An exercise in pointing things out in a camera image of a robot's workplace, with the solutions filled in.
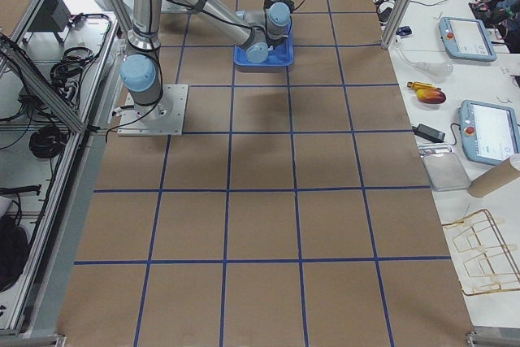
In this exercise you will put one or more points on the blue plastic tray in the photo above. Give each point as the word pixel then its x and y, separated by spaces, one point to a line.
pixel 278 58

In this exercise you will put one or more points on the black power adapter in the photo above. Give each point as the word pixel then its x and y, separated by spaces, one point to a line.
pixel 428 133

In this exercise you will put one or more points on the red yellow mango toy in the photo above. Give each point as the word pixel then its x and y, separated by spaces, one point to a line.
pixel 430 96

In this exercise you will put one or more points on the clear light bulb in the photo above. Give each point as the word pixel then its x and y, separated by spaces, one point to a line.
pixel 436 70

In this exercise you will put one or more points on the lower teach pendant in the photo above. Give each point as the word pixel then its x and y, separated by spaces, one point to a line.
pixel 489 132

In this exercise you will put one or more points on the teach pendant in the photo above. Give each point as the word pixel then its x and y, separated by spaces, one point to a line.
pixel 466 39
pixel 489 132

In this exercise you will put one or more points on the upper teach pendant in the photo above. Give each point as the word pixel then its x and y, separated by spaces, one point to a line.
pixel 466 39

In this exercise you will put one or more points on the cardboard tube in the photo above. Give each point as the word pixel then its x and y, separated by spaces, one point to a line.
pixel 495 178

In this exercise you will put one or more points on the gold wire rack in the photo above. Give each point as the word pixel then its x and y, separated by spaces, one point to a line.
pixel 485 260

